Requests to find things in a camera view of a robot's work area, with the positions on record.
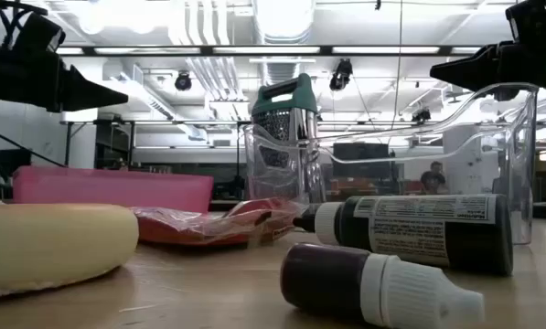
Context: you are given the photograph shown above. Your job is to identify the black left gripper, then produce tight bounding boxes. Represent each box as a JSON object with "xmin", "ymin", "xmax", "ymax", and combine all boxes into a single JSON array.
[{"xmin": 0, "ymin": 48, "xmax": 130, "ymax": 113}]

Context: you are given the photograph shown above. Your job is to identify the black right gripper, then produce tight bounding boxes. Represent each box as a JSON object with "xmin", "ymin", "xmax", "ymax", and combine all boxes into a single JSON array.
[{"xmin": 429, "ymin": 39, "xmax": 546, "ymax": 101}]

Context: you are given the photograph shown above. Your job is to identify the black food colouring bottle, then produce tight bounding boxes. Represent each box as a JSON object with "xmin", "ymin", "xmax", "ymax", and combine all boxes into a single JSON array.
[{"xmin": 292, "ymin": 193, "xmax": 515, "ymax": 278}]

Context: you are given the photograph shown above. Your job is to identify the red snack packet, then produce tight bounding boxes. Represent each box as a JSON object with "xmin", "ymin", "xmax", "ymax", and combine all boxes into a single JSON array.
[{"xmin": 130, "ymin": 196, "xmax": 306, "ymax": 249}]

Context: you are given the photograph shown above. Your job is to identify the black ceiling spot lamp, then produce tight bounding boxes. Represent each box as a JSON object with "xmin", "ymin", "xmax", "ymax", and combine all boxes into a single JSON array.
[
  {"xmin": 174, "ymin": 70, "xmax": 194, "ymax": 92},
  {"xmin": 328, "ymin": 58, "xmax": 354, "ymax": 92}
]

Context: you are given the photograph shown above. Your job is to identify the pink plastic bin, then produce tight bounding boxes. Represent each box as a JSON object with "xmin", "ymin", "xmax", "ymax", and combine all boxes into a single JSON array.
[{"xmin": 12, "ymin": 164, "xmax": 215, "ymax": 214}]

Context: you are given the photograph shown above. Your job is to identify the person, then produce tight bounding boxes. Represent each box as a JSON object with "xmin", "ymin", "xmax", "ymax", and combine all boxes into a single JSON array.
[{"xmin": 419, "ymin": 160, "xmax": 449, "ymax": 196}]

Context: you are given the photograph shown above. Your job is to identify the clear plastic bin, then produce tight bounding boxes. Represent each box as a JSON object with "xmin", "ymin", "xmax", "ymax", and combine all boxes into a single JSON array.
[{"xmin": 243, "ymin": 81, "xmax": 541, "ymax": 246}]

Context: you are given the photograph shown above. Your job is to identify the black monitor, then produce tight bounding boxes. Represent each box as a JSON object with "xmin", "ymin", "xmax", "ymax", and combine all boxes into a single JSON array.
[{"xmin": 331, "ymin": 142, "xmax": 391, "ymax": 180}]

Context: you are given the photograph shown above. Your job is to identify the teal steel box grater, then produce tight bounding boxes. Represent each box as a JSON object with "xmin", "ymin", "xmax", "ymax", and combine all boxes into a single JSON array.
[{"xmin": 251, "ymin": 72, "xmax": 320, "ymax": 205}]

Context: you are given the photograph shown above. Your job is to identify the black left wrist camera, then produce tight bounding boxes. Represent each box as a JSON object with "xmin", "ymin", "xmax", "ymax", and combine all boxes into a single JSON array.
[{"xmin": 11, "ymin": 12, "xmax": 67, "ymax": 54}]

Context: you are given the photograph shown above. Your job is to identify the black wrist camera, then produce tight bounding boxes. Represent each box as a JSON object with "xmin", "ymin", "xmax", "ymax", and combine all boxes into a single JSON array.
[
  {"xmin": 505, "ymin": 0, "xmax": 546, "ymax": 45},
  {"xmin": 11, "ymin": 12, "xmax": 67, "ymax": 54}
]

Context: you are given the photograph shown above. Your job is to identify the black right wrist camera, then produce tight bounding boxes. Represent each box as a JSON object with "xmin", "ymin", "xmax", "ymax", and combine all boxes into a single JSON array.
[{"xmin": 505, "ymin": 0, "xmax": 546, "ymax": 45}]

